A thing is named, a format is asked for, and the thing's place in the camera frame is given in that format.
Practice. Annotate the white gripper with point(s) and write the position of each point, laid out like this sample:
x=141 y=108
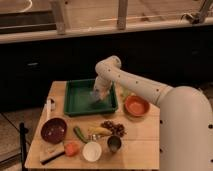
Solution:
x=103 y=86

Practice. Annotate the grey blue sponge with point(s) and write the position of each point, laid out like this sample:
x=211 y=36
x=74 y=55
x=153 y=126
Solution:
x=96 y=95

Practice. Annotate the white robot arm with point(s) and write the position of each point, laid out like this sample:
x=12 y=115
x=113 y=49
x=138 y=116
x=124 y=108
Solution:
x=186 y=116

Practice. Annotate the green plastic tray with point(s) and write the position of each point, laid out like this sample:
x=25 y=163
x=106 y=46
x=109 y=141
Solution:
x=78 y=100

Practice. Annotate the light green vegetable toy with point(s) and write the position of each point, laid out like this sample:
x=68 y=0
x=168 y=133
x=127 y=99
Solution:
x=125 y=93

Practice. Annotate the orange bowl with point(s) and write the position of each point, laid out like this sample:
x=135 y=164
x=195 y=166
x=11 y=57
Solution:
x=136 y=106

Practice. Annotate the yellow banana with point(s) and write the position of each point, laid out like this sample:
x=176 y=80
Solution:
x=99 y=130

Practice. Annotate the bunch of dark grapes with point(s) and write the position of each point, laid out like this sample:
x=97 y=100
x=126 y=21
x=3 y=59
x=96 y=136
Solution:
x=116 y=129

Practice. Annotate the green cucumber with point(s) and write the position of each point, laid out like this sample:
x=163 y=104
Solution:
x=79 y=134

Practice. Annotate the white spatula tool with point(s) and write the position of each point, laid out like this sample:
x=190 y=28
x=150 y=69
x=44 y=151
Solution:
x=50 y=106

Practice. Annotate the metal cup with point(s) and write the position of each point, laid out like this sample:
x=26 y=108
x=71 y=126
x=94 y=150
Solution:
x=114 y=143

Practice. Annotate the dark red bowl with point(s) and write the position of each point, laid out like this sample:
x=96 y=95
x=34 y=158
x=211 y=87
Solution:
x=54 y=130

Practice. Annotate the orange carrot toy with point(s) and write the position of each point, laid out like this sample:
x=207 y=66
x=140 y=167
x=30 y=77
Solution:
x=71 y=149

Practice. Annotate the wooden block with knife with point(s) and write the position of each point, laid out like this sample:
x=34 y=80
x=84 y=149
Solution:
x=50 y=152

